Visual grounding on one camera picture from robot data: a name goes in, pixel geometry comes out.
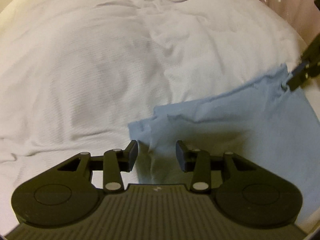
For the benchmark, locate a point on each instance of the white duvet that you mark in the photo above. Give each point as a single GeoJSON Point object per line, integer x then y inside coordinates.
{"type": "Point", "coordinates": [74, 73]}

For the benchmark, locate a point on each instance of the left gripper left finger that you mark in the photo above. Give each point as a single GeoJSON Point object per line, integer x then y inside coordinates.
{"type": "Point", "coordinates": [116, 161]}

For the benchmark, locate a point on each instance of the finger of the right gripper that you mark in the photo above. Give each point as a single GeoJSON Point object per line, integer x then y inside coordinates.
{"type": "Point", "coordinates": [298, 76]}

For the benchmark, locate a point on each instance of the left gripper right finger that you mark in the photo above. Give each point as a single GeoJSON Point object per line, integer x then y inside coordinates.
{"type": "Point", "coordinates": [196, 161]}

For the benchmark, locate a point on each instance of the blue printed t-shirt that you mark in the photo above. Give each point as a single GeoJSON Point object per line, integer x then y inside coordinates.
{"type": "Point", "coordinates": [273, 127]}

